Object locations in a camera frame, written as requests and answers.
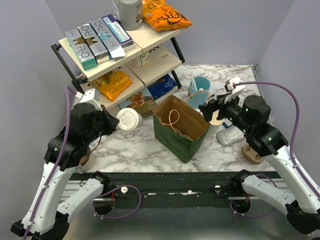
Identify blue RO box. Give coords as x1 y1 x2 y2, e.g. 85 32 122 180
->
89 18 126 60

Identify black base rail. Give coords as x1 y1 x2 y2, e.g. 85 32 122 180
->
64 171 251 210

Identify orange chips bag top shelf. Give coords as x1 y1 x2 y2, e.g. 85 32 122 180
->
142 0 193 32

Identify brown RO box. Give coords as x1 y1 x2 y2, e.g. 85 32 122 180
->
77 23 110 65

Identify yellow snack bag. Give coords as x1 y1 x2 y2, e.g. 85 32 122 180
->
90 70 132 102

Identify purple white box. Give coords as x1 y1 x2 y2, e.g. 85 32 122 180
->
102 14 135 52

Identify brown cardboard cup carrier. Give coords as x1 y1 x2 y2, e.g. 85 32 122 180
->
241 143 264 165

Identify brown snack bag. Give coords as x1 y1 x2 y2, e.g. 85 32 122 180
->
126 87 158 117

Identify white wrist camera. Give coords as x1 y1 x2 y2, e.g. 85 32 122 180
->
224 76 246 104
73 88 103 111

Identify green paper bag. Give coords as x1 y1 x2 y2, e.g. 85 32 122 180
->
153 95 210 163

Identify grey canister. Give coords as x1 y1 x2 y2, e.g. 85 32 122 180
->
113 0 144 31

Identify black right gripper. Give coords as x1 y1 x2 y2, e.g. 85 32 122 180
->
198 89 253 135

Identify white paper cup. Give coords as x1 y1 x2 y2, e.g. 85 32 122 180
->
133 110 143 129

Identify stack of white paper cups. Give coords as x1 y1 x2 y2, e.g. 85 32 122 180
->
208 117 224 134

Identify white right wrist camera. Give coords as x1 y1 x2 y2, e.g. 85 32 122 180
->
224 76 246 104

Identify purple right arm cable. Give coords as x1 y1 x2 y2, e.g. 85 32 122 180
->
229 81 320 218

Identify blue razor box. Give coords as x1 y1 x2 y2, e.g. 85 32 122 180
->
222 119 233 129

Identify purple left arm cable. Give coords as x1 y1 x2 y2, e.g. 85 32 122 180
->
22 86 142 240

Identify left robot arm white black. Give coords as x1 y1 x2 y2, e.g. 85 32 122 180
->
10 102 119 240

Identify black frame beige shelf rack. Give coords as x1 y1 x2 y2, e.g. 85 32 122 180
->
51 23 186 110

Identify white plastic lid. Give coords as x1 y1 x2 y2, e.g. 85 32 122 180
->
116 108 137 131

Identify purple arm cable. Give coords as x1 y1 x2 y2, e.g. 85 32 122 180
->
22 86 142 240
229 81 320 218

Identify white stirrers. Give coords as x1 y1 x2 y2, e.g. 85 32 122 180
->
190 73 199 92

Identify light blue cup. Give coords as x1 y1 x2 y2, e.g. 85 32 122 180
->
187 76 211 109

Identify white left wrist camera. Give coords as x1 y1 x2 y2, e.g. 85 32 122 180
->
73 88 103 111

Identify silver glitter pouch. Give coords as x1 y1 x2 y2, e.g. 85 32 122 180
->
216 126 245 147

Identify teal RO box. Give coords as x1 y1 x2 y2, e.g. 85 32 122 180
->
65 28 98 71

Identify blue snack bag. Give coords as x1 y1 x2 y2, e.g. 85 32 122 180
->
147 74 178 100

